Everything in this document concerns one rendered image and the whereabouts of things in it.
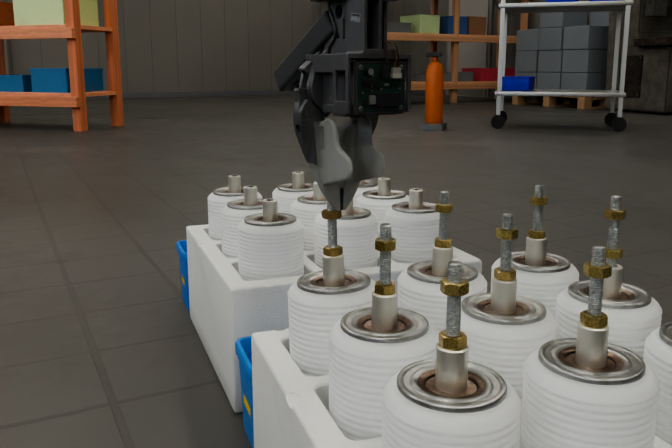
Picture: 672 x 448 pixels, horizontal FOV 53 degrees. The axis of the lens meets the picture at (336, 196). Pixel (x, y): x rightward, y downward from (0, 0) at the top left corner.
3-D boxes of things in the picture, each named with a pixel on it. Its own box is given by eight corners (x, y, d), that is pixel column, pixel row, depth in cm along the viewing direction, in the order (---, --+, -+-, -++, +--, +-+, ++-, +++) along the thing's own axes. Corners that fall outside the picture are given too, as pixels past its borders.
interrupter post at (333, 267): (350, 285, 69) (349, 253, 69) (334, 290, 68) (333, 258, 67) (333, 280, 71) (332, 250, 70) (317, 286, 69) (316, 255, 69)
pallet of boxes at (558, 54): (632, 107, 801) (641, 3, 779) (583, 109, 766) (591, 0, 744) (558, 102, 906) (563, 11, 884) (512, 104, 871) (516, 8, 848)
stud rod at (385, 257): (379, 307, 58) (380, 222, 57) (390, 308, 58) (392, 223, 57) (378, 311, 57) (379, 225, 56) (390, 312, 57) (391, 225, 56)
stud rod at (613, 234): (606, 274, 65) (612, 196, 63) (603, 270, 66) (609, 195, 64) (617, 274, 65) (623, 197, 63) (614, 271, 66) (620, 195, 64)
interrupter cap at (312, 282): (385, 283, 69) (385, 277, 69) (336, 302, 64) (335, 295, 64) (332, 271, 75) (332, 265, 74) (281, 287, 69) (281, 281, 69)
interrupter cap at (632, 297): (586, 312, 62) (586, 305, 62) (556, 286, 69) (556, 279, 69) (666, 311, 62) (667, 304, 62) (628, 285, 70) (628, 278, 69)
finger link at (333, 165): (340, 222, 62) (340, 120, 60) (306, 211, 66) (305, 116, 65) (367, 218, 63) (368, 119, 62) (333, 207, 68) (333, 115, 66)
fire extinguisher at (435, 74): (437, 127, 535) (439, 52, 524) (456, 129, 513) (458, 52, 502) (410, 128, 524) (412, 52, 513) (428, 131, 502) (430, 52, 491)
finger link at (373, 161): (367, 218, 63) (368, 119, 62) (333, 207, 68) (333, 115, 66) (394, 214, 65) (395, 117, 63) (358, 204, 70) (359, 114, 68)
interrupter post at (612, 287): (601, 302, 64) (604, 269, 64) (591, 294, 67) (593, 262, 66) (626, 302, 65) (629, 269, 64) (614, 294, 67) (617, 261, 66)
